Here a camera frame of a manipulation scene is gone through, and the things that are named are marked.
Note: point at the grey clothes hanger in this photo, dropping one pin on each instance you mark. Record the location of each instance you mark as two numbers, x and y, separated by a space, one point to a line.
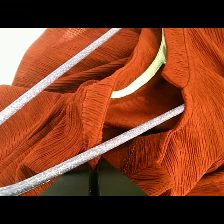
66 69

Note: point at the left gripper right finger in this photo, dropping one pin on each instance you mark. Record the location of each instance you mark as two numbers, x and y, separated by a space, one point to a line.
113 181

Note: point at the dark red garment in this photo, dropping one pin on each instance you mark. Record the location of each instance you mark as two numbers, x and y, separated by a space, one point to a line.
50 126

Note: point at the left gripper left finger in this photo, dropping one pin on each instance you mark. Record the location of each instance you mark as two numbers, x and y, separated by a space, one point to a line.
73 183

